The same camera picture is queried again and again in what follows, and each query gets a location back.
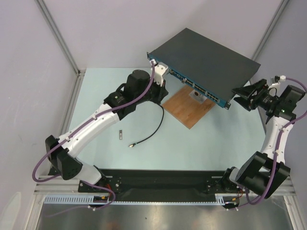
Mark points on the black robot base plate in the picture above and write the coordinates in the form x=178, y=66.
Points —
x=168, y=183

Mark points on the blue black network switch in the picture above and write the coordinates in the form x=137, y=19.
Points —
x=209, y=67

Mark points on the white slotted cable duct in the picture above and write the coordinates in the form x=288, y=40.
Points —
x=213, y=199

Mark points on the brown wooden board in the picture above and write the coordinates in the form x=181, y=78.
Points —
x=185, y=109

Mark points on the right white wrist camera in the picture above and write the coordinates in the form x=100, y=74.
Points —
x=276, y=82

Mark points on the left aluminium frame post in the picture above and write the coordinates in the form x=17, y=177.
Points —
x=58, y=37

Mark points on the metal switch stand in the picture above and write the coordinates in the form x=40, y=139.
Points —
x=197, y=96

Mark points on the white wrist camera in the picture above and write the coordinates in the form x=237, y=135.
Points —
x=159, y=70
x=276, y=82

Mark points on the aluminium frame post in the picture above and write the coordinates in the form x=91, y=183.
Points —
x=58, y=37
x=271, y=26

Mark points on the right aluminium frame post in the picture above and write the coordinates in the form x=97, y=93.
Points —
x=271, y=26

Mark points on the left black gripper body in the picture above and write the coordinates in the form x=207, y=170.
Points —
x=156, y=92

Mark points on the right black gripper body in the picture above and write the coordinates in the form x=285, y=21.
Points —
x=252, y=95

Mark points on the aluminium frame rail front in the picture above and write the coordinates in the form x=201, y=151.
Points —
x=58, y=185

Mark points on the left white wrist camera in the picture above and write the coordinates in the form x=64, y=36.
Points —
x=159, y=70

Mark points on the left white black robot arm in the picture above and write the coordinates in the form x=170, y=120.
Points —
x=63, y=151

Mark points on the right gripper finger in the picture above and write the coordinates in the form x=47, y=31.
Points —
x=247, y=90
x=245, y=103

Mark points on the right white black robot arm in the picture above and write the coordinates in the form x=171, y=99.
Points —
x=265, y=170

